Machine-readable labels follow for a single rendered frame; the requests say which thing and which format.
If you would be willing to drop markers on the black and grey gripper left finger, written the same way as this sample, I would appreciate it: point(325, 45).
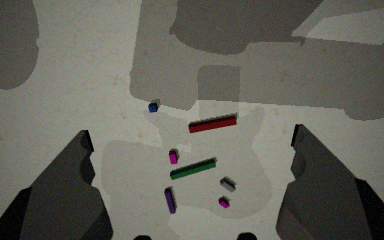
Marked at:
point(60, 204)

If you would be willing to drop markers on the grey rectangular bar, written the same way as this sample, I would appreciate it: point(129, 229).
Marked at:
point(226, 184)

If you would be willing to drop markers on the green rod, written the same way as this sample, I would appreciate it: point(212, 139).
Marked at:
point(192, 169)

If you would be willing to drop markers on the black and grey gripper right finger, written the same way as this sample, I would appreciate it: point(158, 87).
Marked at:
point(326, 201)

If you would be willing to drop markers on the dark red rod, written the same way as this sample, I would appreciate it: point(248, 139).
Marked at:
point(212, 124)

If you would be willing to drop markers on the small blue cube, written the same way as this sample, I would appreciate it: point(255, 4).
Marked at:
point(153, 107)

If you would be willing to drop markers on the purple rod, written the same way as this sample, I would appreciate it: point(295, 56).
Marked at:
point(170, 201)

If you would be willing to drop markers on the magenta rod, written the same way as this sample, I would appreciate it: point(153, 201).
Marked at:
point(223, 202)
point(173, 157)

